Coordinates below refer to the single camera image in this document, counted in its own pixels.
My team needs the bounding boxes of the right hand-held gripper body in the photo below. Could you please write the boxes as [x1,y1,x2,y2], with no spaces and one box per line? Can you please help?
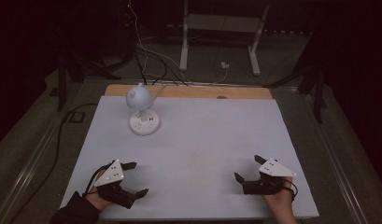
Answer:
[241,158,298,196]

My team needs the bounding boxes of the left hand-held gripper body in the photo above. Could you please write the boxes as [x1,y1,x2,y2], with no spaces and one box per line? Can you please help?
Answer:
[93,159,137,210]

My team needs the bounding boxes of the white round desk lamp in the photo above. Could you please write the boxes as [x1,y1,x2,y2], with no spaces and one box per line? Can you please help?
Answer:
[125,81,162,136]

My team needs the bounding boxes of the person's left hand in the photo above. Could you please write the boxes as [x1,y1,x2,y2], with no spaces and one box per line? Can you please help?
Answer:
[84,169,115,213]

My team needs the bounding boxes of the person's right hand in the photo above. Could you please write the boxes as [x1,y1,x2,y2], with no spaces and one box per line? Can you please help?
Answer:
[262,175,297,217]

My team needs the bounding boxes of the white table mat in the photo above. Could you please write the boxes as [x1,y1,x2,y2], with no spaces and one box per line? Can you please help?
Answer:
[60,95,320,220]

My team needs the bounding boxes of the black tripod stand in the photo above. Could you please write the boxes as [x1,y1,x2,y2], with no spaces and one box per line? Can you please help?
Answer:
[262,31,332,124]
[49,50,122,113]

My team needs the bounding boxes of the wooden table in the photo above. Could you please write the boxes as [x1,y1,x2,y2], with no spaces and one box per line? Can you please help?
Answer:
[104,83,274,101]

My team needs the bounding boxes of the white metal stand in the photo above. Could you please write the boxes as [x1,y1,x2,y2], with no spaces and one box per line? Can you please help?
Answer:
[178,0,272,77]

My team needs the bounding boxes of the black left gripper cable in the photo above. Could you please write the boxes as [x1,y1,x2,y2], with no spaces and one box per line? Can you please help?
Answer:
[82,160,116,198]

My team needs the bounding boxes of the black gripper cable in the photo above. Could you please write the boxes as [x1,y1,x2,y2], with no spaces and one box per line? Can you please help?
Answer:
[281,178,300,202]
[82,160,116,198]

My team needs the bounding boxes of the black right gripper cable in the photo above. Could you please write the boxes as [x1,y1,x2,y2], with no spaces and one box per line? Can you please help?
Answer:
[281,178,300,202]

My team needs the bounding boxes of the black floor cable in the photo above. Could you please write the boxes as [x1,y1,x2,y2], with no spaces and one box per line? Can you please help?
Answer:
[7,103,99,224]

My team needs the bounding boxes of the metal floor rail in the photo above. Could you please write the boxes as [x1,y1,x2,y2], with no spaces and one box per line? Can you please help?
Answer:
[0,116,66,224]
[302,91,372,224]

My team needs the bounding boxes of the black rectangular floor frame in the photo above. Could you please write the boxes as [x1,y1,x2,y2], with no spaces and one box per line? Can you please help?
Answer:
[64,110,86,124]

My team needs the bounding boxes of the bundle of black cables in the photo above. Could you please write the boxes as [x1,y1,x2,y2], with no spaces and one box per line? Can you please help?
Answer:
[133,43,190,87]

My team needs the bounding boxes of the white cable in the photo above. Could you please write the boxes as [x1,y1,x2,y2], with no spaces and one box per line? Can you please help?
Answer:
[128,0,229,86]

